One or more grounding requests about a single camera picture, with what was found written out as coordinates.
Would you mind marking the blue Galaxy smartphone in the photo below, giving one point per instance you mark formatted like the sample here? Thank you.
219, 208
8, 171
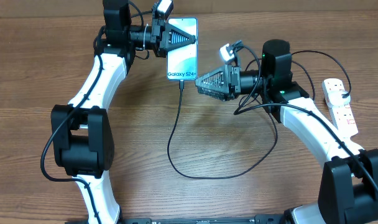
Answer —
182, 62

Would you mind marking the white power strip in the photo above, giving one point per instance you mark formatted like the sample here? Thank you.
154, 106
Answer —
342, 117

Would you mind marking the white charger adapter plug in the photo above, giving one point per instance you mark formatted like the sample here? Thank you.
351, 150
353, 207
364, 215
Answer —
337, 98

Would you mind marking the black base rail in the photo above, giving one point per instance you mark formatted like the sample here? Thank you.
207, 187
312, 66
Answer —
257, 219

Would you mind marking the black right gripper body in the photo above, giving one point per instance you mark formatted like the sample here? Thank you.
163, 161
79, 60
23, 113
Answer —
234, 81

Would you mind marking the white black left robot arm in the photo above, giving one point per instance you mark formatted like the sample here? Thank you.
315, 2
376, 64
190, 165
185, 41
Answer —
81, 138

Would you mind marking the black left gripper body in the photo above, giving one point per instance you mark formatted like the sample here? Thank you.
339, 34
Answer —
158, 25

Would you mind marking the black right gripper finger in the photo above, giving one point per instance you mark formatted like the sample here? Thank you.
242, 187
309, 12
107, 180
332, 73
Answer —
217, 93
215, 79

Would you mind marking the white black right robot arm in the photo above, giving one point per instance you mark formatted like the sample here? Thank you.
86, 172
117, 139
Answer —
349, 186

